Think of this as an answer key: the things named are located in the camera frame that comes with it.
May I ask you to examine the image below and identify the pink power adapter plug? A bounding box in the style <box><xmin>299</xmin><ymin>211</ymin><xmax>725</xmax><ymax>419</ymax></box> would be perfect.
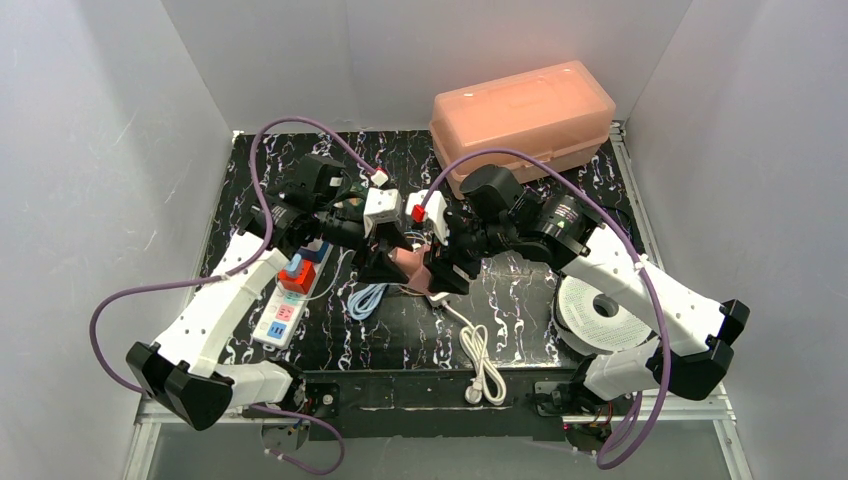
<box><xmin>389</xmin><ymin>245</ymin><xmax>432</xmax><ymax>295</ymax></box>

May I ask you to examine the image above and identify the light blue cable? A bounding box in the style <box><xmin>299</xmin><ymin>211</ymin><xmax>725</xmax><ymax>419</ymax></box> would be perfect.
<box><xmin>347</xmin><ymin>283</ymin><xmax>389</xmax><ymax>323</ymax></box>

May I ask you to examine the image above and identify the white power cord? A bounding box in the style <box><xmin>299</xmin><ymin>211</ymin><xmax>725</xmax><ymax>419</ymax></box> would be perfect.
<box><xmin>440</xmin><ymin>301</ymin><xmax>508</xmax><ymax>407</ymax></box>

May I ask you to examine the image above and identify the long white power strip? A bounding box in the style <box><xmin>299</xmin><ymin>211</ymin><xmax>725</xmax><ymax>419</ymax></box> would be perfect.
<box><xmin>251</xmin><ymin>240</ymin><xmax>333</xmax><ymax>350</ymax></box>

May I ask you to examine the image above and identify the pink translucent storage box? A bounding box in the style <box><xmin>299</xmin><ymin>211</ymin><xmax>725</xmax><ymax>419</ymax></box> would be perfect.
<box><xmin>429</xmin><ymin>61</ymin><xmax>616</xmax><ymax>195</ymax></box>

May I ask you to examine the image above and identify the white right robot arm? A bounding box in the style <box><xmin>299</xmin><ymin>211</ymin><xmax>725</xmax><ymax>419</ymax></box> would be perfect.
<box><xmin>405</xmin><ymin>165</ymin><xmax>750</xmax><ymax>403</ymax></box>

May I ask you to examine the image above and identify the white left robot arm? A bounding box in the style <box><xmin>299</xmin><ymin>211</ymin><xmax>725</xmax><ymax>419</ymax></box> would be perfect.
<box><xmin>126</xmin><ymin>155</ymin><xmax>366</xmax><ymax>431</ymax></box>

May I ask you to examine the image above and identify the blue power adapter plug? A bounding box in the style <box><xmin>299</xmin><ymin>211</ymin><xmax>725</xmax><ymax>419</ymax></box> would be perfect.
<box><xmin>283</xmin><ymin>253</ymin><xmax>303</xmax><ymax>278</ymax></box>

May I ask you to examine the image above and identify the red power adapter plug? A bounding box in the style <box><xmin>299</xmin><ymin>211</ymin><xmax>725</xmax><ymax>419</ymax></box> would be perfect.
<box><xmin>277</xmin><ymin>260</ymin><xmax>316</xmax><ymax>295</ymax></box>

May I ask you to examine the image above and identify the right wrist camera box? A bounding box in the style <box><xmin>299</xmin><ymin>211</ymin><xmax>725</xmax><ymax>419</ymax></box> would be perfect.
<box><xmin>405</xmin><ymin>190</ymin><xmax>450</xmax><ymax>244</ymax></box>

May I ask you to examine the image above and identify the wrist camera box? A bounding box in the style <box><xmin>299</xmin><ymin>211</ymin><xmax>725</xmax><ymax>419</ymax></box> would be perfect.
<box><xmin>405</xmin><ymin>190</ymin><xmax>450</xmax><ymax>244</ymax></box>
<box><xmin>363</xmin><ymin>188</ymin><xmax>402</xmax><ymax>237</ymax></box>

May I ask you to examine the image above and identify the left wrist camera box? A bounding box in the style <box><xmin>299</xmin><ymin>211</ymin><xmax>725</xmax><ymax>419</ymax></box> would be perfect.
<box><xmin>363</xmin><ymin>188</ymin><xmax>402</xmax><ymax>237</ymax></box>

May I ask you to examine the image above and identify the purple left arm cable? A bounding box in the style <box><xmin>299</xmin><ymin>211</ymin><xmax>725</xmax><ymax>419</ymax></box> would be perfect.
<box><xmin>89</xmin><ymin>117</ymin><xmax>392</xmax><ymax>477</ymax></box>

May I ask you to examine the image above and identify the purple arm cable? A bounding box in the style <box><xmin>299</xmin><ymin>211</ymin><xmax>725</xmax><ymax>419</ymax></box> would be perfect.
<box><xmin>413</xmin><ymin>148</ymin><xmax>674</xmax><ymax>470</ymax></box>
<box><xmin>89</xmin><ymin>117</ymin><xmax>392</xmax><ymax>477</ymax></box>

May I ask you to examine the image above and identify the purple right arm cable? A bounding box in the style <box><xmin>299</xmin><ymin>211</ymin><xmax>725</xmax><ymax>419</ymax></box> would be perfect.
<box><xmin>413</xmin><ymin>148</ymin><xmax>674</xmax><ymax>470</ymax></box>

